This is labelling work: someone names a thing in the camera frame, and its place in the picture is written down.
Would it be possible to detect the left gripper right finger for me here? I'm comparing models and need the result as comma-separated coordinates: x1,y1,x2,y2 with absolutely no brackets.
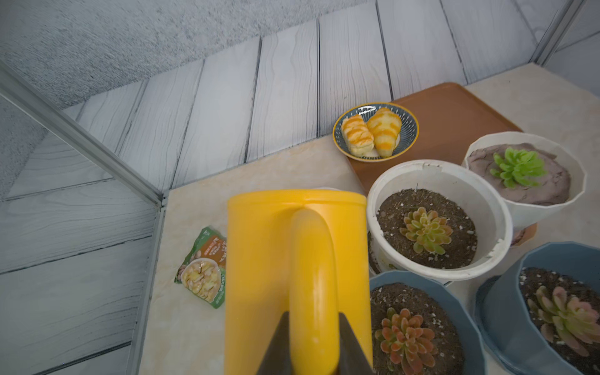
337,312,373,375

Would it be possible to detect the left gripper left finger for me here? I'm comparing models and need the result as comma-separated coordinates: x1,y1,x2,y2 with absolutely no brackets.
256,312,293,375

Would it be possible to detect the blue pot red succulent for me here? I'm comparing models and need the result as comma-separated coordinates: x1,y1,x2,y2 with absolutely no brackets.
370,270,488,374

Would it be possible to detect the yellow watering can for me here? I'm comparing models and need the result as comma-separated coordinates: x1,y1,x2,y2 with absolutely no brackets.
224,189,373,374

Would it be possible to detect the large white pot dark soil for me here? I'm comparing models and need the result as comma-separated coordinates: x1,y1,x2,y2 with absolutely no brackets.
367,159,513,284

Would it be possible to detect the blue pot pink succulent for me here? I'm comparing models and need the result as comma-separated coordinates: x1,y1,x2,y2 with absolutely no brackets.
474,242,599,374

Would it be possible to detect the white pot bright green succulent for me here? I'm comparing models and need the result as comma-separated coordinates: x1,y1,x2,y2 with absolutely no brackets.
462,131,586,231

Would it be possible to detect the green soup packet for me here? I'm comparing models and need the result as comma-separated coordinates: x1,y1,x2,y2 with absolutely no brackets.
174,227,228,309

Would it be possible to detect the beige saucer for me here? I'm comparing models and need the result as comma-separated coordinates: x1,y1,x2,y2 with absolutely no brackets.
511,223,538,247

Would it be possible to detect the left striped bread roll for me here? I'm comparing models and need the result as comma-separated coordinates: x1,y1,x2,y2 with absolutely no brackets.
341,115,374,157

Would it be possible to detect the striped bread roll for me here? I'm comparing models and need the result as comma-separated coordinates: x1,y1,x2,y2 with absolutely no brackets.
341,115,374,157
367,108,402,158

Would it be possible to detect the blue patterned plate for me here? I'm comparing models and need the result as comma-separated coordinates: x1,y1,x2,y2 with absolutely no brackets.
333,102,420,163

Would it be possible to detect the right striped bread roll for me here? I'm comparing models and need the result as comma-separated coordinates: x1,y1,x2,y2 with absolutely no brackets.
367,108,402,158

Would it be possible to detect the brown wooden tray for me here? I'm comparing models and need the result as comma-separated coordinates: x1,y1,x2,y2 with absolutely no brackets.
348,83,522,192

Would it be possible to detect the left aluminium frame post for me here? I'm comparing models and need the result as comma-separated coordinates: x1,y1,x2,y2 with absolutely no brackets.
0,60,165,207

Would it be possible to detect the aluminium frame post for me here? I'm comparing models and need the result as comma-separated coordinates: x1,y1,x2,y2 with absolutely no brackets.
529,0,599,67
0,60,165,207

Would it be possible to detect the right aluminium frame post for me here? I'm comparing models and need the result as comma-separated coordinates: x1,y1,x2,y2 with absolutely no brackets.
529,0,599,67

